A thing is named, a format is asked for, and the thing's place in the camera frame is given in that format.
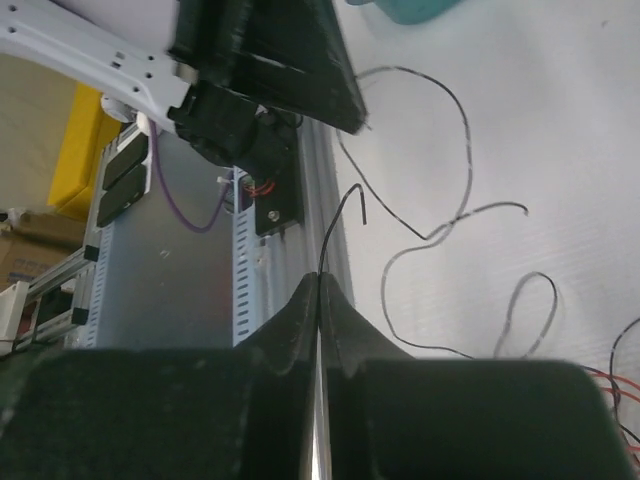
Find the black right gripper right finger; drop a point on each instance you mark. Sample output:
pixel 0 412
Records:
pixel 394 416

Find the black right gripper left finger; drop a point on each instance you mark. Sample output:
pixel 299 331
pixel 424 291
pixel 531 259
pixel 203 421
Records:
pixel 239 413

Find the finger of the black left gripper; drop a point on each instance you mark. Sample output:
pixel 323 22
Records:
pixel 294 58

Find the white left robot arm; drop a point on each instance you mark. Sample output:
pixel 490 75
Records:
pixel 227 59

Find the teal transparent plastic bin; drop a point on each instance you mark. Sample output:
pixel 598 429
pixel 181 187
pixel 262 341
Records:
pixel 409 12

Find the yellow box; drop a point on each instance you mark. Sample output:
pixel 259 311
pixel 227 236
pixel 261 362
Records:
pixel 88 131

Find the cardboard box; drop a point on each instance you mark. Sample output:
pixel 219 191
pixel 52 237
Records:
pixel 32 243

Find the white slotted cable duct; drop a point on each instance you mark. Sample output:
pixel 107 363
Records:
pixel 247 307

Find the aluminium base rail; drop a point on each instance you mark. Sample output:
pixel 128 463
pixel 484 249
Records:
pixel 284 257

